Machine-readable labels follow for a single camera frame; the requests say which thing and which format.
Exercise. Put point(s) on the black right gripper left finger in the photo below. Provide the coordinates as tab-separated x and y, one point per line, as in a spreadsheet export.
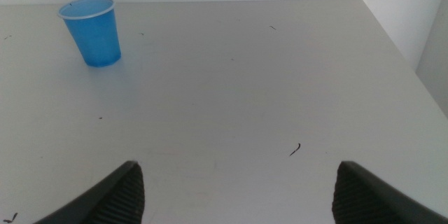
112	199

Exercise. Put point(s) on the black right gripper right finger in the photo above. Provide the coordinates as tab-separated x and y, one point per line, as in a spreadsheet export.
364	199

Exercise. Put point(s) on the blue plastic cup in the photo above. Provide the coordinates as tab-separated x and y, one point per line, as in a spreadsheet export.
94	35

